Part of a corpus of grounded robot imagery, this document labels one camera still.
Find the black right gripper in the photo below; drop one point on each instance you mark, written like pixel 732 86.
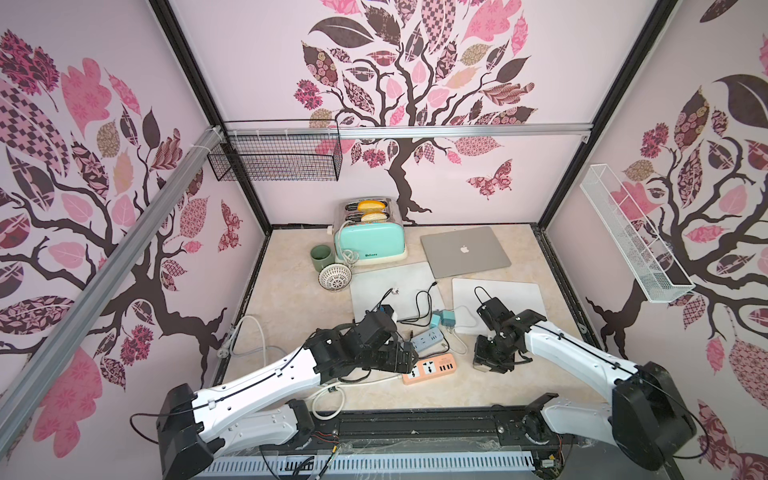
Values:
pixel 491 354

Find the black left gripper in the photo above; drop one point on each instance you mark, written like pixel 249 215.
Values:
pixel 390 364

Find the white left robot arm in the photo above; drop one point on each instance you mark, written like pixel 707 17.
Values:
pixel 261 408

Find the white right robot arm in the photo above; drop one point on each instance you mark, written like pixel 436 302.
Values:
pixel 606 378

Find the right white laptop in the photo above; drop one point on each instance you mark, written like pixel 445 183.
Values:
pixel 468 294

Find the rear grey laptop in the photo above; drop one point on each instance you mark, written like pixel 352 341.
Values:
pixel 464 251

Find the orange power strip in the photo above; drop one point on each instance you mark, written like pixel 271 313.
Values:
pixel 432 368

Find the grey power strip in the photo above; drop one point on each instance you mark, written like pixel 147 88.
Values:
pixel 427 339

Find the green ceramic cup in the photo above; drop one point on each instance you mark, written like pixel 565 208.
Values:
pixel 322 256

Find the mint green toaster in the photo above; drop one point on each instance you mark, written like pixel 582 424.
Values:
pixel 357 244

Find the front orange bread slice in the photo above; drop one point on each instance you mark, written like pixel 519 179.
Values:
pixel 377 216

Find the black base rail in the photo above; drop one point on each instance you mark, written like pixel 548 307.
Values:
pixel 501 423

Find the white vented cable duct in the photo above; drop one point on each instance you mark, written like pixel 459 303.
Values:
pixel 366 465

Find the white wire shelf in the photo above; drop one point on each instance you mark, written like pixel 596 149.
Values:
pixel 624 209

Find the black wire basket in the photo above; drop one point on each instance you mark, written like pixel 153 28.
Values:
pixel 278 150

